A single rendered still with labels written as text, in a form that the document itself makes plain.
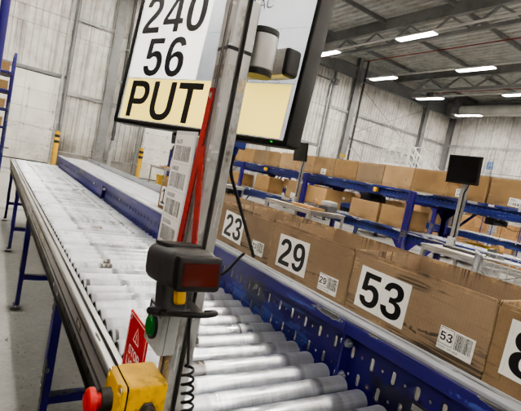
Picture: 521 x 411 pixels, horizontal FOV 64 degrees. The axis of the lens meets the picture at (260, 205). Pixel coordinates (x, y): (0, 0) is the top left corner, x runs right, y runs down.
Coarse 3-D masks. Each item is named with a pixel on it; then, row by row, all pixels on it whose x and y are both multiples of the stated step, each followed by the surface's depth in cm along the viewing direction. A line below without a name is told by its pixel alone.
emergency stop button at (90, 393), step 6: (90, 390) 59; (84, 396) 59; (90, 396) 58; (96, 396) 58; (84, 402) 58; (90, 402) 58; (96, 402) 58; (84, 408) 58; (90, 408) 58; (96, 408) 58
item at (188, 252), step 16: (160, 240) 58; (160, 256) 54; (176, 256) 51; (192, 256) 51; (208, 256) 53; (160, 272) 53; (176, 272) 50; (192, 272) 50; (208, 272) 51; (160, 288) 56; (176, 288) 50; (192, 288) 50; (208, 288) 52; (160, 304) 56; (176, 304) 55
